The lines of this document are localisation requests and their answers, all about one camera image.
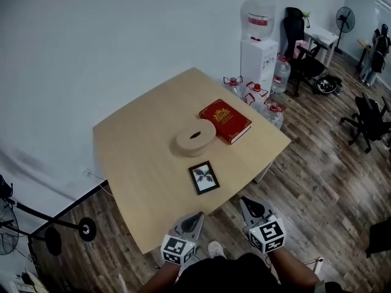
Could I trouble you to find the small white table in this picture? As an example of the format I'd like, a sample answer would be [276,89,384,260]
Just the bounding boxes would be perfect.
[304,23,341,68]

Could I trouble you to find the black reclined office chair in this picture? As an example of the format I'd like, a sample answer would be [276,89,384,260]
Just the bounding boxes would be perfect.
[340,92,391,154]

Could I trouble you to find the black high-back office chair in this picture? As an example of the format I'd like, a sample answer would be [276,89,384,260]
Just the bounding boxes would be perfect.
[282,7,326,98]

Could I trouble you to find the clear red-handled water bottle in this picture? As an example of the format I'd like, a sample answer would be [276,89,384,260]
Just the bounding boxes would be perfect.
[245,81,269,103]
[263,98,287,130]
[241,92,264,113]
[222,75,244,98]

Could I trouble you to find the white water dispenser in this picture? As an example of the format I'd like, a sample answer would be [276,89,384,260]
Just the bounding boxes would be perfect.
[239,37,279,95]

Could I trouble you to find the round wooden standing table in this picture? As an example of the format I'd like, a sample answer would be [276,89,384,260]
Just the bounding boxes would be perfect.
[357,38,372,73]

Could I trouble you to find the white cable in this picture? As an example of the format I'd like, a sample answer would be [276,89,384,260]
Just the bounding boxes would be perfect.
[86,170,115,197]

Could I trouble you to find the black panel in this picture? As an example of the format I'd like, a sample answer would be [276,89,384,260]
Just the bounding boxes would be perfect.
[365,217,391,258]

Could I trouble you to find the person's black clothing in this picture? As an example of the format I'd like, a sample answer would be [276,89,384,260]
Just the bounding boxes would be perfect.
[143,251,348,293]

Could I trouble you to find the black framed photo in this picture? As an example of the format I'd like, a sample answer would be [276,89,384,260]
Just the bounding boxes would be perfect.
[188,160,221,197]

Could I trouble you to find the red hardcover book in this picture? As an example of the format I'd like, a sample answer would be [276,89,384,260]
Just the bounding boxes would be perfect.
[199,98,253,146]

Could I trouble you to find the black floor fan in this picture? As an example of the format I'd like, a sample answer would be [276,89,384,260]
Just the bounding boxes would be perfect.
[0,199,63,256]

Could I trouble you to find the pink bag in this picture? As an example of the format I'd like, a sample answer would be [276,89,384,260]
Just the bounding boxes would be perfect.
[293,40,308,60]

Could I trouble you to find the round light wooden table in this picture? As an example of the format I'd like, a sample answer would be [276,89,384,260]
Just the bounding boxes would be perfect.
[8,270,50,293]

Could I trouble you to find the person's right forearm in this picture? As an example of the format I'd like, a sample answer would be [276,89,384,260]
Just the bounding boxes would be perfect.
[267,245,322,289]

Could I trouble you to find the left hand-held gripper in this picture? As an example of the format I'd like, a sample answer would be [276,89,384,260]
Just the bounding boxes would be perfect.
[160,211,205,266]

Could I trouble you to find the person's left forearm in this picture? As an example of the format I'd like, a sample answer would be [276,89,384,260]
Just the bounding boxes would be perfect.
[140,258,185,293]

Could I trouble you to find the round wooden box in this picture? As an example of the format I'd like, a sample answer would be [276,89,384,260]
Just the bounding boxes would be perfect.
[175,119,218,159]

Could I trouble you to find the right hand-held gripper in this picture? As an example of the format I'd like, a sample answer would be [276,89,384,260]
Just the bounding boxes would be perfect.
[239,196,287,255]

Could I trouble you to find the tall clear red-label water jug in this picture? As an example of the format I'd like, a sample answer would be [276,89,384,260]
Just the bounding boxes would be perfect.
[271,52,292,95]

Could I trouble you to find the black pedestal fan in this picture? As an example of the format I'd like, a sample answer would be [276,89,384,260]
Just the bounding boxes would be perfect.
[334,6,356,55]

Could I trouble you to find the large clear dispenser water jug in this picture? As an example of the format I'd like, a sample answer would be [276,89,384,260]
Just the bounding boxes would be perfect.
[240,0,276,41]

